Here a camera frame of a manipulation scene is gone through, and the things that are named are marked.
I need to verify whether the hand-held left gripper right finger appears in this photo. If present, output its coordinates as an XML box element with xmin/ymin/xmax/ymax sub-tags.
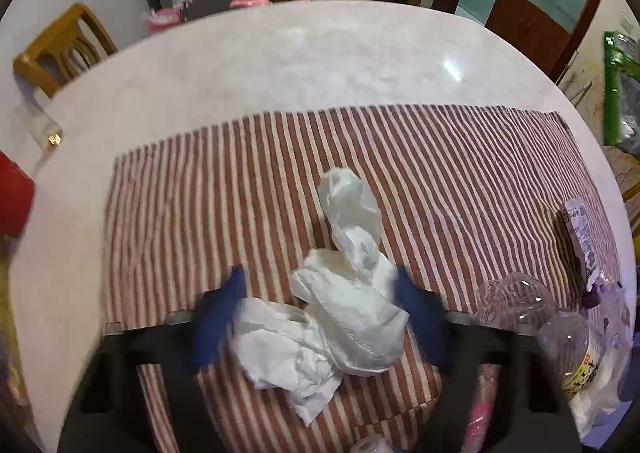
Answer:
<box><xmin>392</xmin><ymin>267</ymin><xmax>583</xmax><ymax>453</ymax></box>

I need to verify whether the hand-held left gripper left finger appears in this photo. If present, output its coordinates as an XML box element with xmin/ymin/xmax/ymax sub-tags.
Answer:
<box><xmin>57</xmin><ymin>265</ymin><xmax>248</xmax><ymax>453</ymax></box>

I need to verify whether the white tissue paper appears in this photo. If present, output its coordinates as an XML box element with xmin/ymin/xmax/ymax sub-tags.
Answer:
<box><xmin>227</xmin><ymin>248</ymin><xmax>411</xmax><ymax>426</ymax></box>

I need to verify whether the clear plastic bottle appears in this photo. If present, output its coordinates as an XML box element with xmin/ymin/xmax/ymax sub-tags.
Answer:
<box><xmin>472</xmin><ymin>272</ymin><xmax>606</xmax><ymax>404</ymax></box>

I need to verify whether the pink drink bottle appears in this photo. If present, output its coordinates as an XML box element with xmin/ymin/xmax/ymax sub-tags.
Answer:
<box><xmin>462</xmin><ymin>363</ymin><xmax>503</xmax><ymax>453</ymax></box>

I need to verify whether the white plastic bag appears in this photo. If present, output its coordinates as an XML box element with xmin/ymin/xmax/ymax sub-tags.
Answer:
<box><xmin>317</xmin><ymin>167</ymin><xmax>383</xmax><ymax>284</ymax></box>

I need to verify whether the small clear bottle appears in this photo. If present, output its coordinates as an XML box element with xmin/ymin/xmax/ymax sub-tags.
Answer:
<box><xmin>350</xmin><ymin>433</ymin><xmax>396</xmax><ymax>453</ymax></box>

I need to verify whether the red white striped cloth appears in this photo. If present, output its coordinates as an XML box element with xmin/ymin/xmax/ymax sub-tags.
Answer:
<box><xmin>102</xmin><ymin>103</ymin><xmax>626</xmax><ymax>453</ymax></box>

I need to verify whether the purple-capped labelled bottle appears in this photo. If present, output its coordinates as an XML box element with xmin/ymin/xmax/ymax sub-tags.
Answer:
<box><xmin>559</xmin><ymin>197</ymin><xmax>626</xmax><ymax>309</ymax></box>

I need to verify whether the crumpled white wrapper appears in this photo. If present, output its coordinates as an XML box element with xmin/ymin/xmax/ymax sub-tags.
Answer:
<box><xmin>570</xmin><ymin>283</ymin><xmax>636</xmax><ymax>439</ymax></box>

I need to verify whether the red object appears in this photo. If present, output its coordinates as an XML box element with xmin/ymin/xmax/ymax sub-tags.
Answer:
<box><xmin>0</xmin><ymin>150</ymin><xmax>36</xmax><ymax>239</ymax></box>

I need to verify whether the green package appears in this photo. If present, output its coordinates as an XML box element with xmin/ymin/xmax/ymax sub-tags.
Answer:
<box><xmin>602</xmin><ymin>30</ymin><xmax>640</xmax><ymax>154</ymax></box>

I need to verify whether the wooden glass door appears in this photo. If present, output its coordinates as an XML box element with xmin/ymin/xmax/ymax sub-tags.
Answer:
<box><xmin>485</xmin><ymin>0</ymin><xmax>608</xmax><ymax>84</ymax></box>

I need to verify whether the clear bracket with brass screw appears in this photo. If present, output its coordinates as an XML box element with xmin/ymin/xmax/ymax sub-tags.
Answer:
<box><xmin>15</xmin><ymin>98</ymin><xmax>66</xmax><ymax>151</ymax></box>

